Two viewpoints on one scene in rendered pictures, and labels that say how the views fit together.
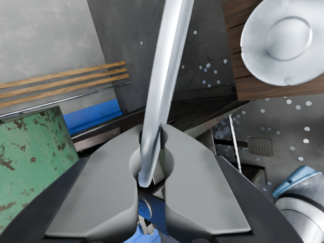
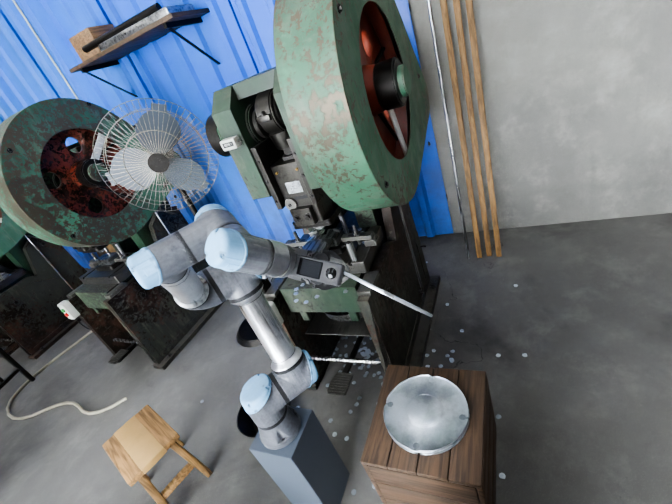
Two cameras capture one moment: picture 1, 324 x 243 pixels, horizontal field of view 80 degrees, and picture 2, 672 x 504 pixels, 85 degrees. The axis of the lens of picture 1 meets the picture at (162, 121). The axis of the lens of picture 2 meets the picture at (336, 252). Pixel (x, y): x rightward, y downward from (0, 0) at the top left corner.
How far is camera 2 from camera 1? 0.77 m
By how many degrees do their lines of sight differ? 16
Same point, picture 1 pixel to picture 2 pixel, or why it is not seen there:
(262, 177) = not seen: hidden behind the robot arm
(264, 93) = (386, 386)
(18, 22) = (579, 124)
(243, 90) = (395, 370)
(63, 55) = (525, 174)
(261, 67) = (410, 387)
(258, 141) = (345, 382)
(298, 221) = (288, 350)
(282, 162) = (317, 407)
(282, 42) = (423, 406)
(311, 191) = (302, 368)
